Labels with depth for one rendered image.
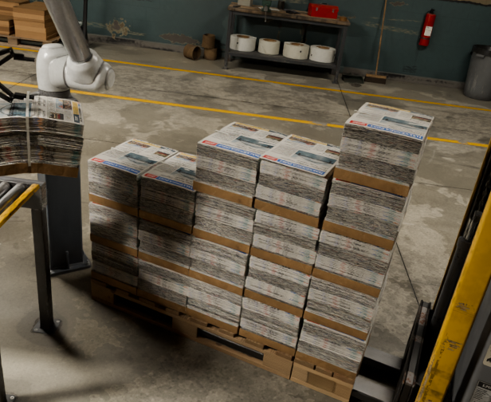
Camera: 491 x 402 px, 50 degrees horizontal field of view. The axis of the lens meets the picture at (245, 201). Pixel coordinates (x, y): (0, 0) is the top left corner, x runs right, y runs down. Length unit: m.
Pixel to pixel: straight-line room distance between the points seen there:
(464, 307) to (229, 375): 1.17
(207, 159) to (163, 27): 6.98
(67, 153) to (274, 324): 1.18
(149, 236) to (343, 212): 0.97
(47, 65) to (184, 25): 6.39
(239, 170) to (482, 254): 0.98
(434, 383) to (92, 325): 1.65
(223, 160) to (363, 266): 0.72
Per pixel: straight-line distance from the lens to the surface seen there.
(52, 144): 2.11
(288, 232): 2.22
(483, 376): 2.19
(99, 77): 2.67
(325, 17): 8.33
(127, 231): 2.63
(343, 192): 2.07
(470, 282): 1.93
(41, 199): 2.45
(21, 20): 8.70
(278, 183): 2.14
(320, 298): 2.32
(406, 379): 2.32
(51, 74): 2.80
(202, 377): 2.60
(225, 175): 2.22
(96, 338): 2.79
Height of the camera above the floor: 1.86
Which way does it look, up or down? 27 degrees down
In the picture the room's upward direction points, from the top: 7 degrees clockwise
